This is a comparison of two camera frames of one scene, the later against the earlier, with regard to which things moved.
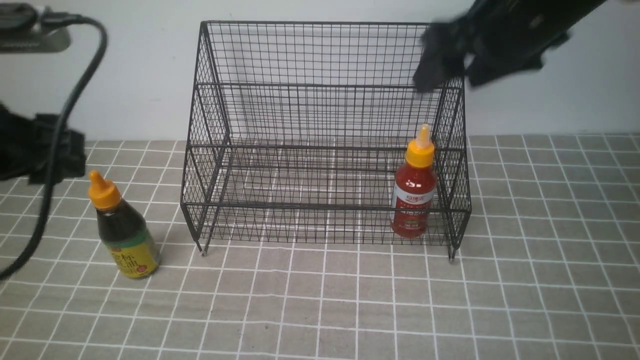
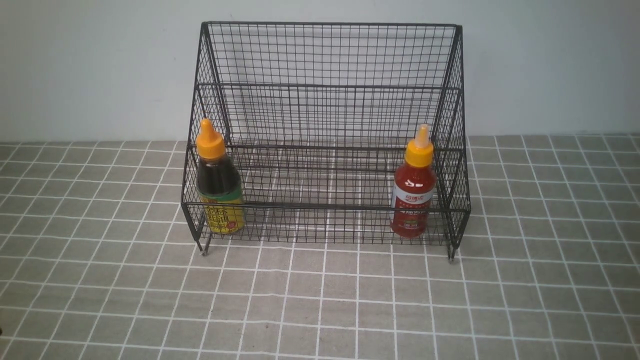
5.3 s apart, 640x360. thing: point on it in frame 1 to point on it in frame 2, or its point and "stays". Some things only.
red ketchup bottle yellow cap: x=414 y=194 stays
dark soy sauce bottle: x=132 y=251 to x=220 y=198
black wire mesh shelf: x=315 y=132 stays
